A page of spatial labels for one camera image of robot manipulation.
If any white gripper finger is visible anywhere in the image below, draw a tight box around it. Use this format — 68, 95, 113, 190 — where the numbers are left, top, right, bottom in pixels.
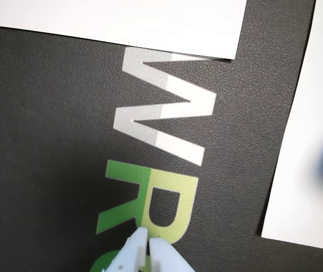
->
148, 237, 194, 272
101, 227, 149, 272

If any white paper sheet marked HOME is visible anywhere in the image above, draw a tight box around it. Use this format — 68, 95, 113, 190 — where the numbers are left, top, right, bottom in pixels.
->
261, 0, 323, 253

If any dark mat with WROB print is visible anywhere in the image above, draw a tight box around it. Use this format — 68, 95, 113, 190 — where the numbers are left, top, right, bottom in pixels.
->
0, 0, 323, 272

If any white paper sheet marked 1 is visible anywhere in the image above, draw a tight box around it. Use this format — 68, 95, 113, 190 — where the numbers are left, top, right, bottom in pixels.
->
0, 0, 248, 61

